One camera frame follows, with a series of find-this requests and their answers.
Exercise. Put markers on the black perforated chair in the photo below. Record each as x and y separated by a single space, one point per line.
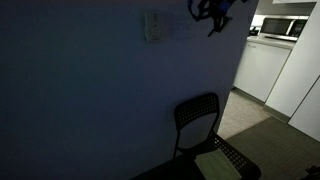
197 107

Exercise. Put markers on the white wall thermostat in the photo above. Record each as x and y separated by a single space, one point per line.
153 26

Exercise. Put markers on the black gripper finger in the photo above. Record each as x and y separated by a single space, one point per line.
216 26
226 21

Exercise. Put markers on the white kitchen counter cabinet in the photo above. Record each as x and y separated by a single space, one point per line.
261 63

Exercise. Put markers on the white tall cabinet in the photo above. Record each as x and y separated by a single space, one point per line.
295 98

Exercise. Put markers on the black gripper body blue cables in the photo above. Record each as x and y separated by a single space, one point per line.
215 9

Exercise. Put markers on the silver microwave oven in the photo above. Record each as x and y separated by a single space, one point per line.
283 27

